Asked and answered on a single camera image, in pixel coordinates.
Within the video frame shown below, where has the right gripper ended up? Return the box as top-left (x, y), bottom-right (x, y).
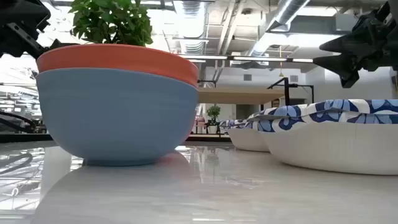
top-left (312, 1), bottom-right (398, 90)

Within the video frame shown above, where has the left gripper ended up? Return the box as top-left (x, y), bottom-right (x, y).
top-left (0, 0), bottom-right (79, 59)

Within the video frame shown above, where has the orange plastic bowl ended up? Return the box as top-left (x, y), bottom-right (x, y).
top-left (36, 43), bottom-right (200, 88)

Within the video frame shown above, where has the blue plastic bowl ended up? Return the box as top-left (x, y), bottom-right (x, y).
top-left (35, 67), bottom-right (200, 167)

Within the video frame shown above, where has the green leafy plant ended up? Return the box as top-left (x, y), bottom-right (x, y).
top-left (68, 0), bottom-right (154, 47)

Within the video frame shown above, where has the black curved bar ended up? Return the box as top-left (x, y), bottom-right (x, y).
top-left (0, 110), bottom-right (40, 134)

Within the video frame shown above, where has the ceiling light strip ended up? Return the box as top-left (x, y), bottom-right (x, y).
top-left (178, 54), bottom-right (314, 63)

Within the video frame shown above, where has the small background potted plant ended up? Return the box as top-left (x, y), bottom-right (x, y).
top-left (205, 105), bottom-right (222, 135)

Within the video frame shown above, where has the black metal table frame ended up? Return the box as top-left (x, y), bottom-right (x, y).
top-left (0, 133), bottom-right (233, 144)

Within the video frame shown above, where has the wooden shelf black metal frame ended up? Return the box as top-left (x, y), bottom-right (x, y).
top-left (197, 77), bottom-right (315, 106)

